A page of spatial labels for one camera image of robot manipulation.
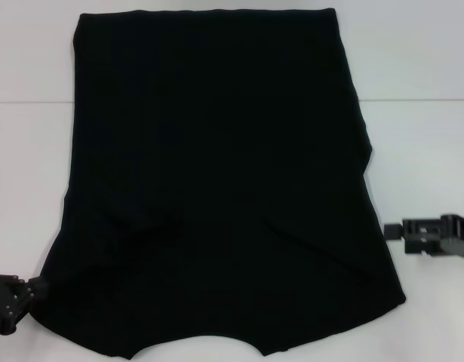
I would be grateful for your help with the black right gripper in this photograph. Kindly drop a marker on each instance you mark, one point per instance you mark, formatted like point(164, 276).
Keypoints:
point(458, 234)

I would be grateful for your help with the black shirt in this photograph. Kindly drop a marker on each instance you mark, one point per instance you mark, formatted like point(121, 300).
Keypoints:
point(216, 151)

